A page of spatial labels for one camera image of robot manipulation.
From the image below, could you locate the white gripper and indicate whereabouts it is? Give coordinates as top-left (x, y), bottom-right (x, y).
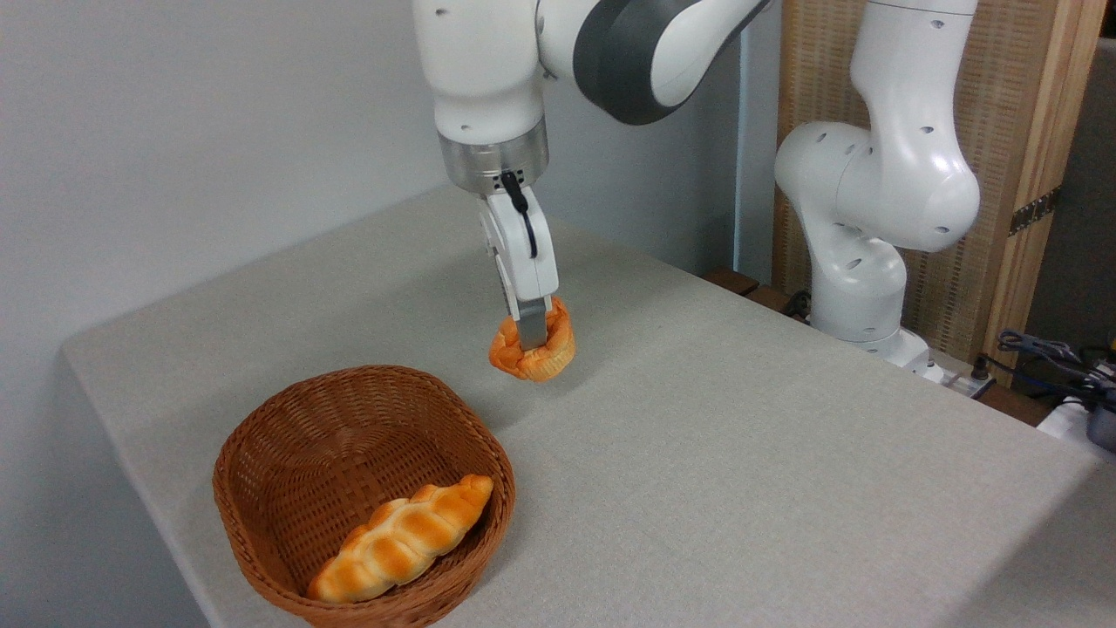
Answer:
top-left (477, 186), bottom-right (560, 352)

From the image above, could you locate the long braided bread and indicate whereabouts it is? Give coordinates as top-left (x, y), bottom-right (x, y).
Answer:
top-left (307, 474), bottom-right (495, 605)

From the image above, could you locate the dark grey device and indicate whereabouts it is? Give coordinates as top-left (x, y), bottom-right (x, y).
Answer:
top-left (1085, 403), bottom-right (1116, 454)

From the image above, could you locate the pale vertical wall trim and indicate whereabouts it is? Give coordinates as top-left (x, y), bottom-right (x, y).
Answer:
top-left (735, 17), bottom-right (753, 273)

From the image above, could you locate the brown wicker basket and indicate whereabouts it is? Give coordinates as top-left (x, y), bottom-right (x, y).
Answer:
top-left (212, 365), bottom-right (517, 628)

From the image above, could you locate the white box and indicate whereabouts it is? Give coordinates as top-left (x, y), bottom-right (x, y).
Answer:
top-left (1036, 394), bottom-right (1116, 465)

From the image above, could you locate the dark metal screen hinge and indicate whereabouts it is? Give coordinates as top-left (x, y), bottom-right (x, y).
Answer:
top-left (1009, 186), bottom-right (1062, 237)

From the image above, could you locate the bundle of dark cables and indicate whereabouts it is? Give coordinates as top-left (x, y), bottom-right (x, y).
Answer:
top-left (976, 329), bottom-right (1116, 404)

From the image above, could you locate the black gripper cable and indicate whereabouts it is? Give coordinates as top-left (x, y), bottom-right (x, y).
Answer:
top-left (500, 171), bottom-right (540, 261)

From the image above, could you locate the round orange bread roll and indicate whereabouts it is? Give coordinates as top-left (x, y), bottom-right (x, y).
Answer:
top-left (488, 296), bottom-right (577, 383)

